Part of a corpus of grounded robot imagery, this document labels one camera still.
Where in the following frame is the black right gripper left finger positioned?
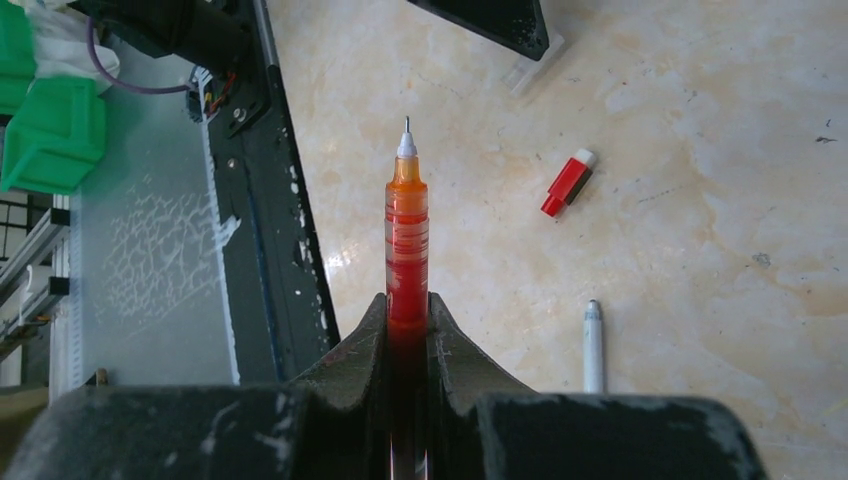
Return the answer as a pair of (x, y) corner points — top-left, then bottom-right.
(4, 294), (388, 479)

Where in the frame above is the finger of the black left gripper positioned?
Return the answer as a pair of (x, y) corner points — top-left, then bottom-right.
(409, 0), (550, 61)

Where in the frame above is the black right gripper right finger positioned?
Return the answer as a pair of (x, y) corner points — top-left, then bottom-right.
(427, 294), (767, 479)

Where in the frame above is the clear highlighter with green cap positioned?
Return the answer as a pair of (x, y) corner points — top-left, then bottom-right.
(502, 32), (565, 97)

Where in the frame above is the white pen with green tip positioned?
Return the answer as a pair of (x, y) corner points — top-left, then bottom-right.
(583, 299), (605, 394)

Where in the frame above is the white pen with red cap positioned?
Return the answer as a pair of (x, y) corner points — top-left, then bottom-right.
(540, 148), (597, 218)

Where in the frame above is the red orange pen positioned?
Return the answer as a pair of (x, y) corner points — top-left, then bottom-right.
(385, 117), (429, 479)

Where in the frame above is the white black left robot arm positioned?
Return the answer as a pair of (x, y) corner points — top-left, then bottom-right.
(69, 0), (550, 73)

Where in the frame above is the green storage bin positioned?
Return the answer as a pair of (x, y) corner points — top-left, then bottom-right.
(1, 77), (107, 195)
(1, 0), (36, 116)

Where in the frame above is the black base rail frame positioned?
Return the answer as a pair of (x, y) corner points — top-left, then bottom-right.
(187, 1), (340, 384)

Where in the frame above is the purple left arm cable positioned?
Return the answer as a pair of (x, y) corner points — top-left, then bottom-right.
(86, 16), (200, 96)

